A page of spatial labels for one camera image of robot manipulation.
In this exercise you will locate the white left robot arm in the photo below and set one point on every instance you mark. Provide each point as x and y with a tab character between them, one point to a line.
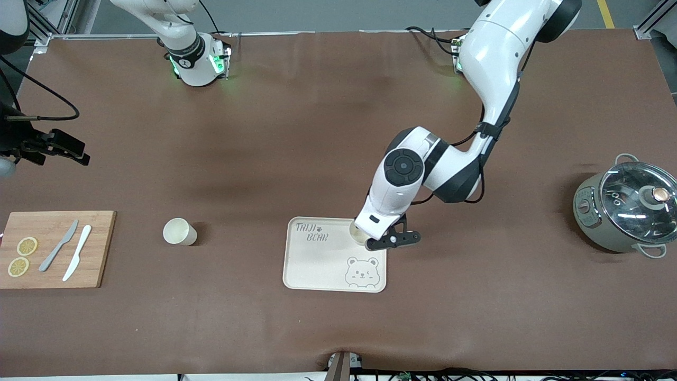
497	58

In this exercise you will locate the yellow lemon slice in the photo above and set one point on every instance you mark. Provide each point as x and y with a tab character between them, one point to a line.
18	267
27	246

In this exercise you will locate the bamboo cutting board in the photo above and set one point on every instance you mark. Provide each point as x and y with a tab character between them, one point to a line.
98	248

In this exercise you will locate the green electric cooking pot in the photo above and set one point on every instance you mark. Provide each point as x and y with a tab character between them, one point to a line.
592	222

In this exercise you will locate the white plastic knife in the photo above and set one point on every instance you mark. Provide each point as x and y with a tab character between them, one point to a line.
78	251

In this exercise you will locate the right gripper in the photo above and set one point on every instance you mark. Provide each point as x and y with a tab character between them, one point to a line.
15	138

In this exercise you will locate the white plastic cup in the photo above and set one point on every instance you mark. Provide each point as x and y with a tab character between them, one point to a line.
357	234
179	232

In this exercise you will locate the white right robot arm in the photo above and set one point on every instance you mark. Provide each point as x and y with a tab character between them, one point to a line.
185	58

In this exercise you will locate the white bear print tray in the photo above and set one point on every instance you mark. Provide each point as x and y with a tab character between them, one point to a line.
317	264

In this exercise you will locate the glass pot lid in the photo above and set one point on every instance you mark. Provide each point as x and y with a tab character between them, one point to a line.
629	206

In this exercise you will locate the aluminium frame profile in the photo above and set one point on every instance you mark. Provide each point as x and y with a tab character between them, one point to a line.
53	21
656	18

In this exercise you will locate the grey plastic knife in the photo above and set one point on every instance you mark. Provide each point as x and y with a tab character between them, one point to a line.
58	246

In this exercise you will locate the metal table bracket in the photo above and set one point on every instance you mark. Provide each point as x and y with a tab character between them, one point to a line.
341	368

